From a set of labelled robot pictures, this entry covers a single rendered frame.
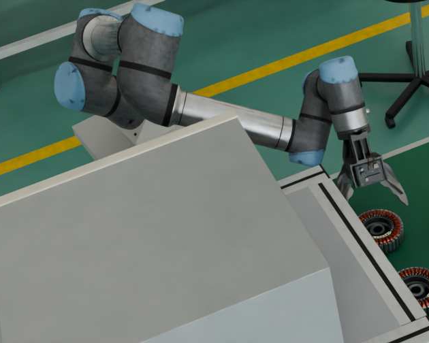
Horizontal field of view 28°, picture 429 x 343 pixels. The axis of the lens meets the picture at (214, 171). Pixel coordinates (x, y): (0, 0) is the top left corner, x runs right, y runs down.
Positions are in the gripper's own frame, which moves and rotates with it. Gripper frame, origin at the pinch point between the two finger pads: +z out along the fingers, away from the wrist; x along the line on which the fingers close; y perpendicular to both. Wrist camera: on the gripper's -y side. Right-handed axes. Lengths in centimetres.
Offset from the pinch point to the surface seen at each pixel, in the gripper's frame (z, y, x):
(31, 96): -40, -231, -103
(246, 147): -30, 51, -25
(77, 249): -24, 61, -53
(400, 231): 4.1, 3.0, 4.1
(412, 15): -31, -143, 59
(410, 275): 10.5, 14.4, 1.7
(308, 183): -17.8, 31.9, -15.5
